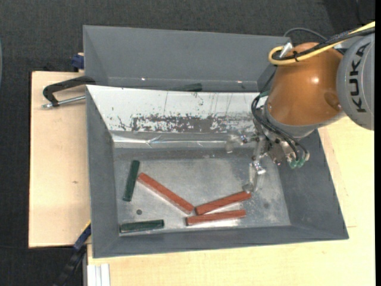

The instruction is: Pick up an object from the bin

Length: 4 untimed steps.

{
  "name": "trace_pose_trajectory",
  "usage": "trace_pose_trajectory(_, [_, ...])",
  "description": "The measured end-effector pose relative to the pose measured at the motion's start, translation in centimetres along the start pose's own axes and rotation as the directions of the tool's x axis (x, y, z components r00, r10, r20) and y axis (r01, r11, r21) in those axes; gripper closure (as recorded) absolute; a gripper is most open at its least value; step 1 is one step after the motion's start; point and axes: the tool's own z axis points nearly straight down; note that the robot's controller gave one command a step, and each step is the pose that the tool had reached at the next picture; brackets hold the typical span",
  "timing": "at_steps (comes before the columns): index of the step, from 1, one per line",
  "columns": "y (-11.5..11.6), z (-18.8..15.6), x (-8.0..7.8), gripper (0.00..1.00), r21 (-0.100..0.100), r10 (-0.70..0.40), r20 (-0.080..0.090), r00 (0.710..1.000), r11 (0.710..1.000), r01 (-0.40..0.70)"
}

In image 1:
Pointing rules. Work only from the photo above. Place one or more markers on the grey metal bin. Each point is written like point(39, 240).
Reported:
point(196, 159)

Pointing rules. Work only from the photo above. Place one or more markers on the dark green flat block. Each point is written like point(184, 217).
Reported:
point(142, 225)
point(131, 180)

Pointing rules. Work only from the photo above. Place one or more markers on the red-brown flat block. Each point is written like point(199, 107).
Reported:
point(215, 217)
point(165, 193)
point(222, 203)

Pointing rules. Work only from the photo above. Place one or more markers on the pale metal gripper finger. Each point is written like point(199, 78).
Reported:
point(231, 143)
point(253, 177)

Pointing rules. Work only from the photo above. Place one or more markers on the pale wood flat board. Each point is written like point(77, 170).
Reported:
point(56, 165)

